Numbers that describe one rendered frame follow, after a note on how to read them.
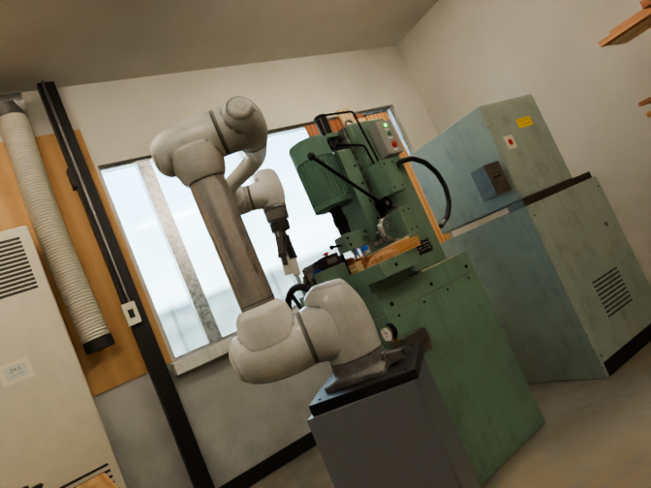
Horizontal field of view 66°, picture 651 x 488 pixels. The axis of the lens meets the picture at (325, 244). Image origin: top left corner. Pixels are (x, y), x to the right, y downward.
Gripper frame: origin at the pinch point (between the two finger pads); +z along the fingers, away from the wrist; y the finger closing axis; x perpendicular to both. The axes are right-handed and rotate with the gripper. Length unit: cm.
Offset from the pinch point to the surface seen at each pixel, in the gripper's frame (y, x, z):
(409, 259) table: 5.0, -43.4, 7.8
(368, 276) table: 0.8, -27.3, 9.6
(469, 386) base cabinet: 21, -51, 61
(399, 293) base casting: 9.0, -36.1, 19.0
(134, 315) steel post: 79, 113, -10
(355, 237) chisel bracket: 25.3, -24.5, -8.7
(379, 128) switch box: 32, -48, -53
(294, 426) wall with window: 135, 56, 83
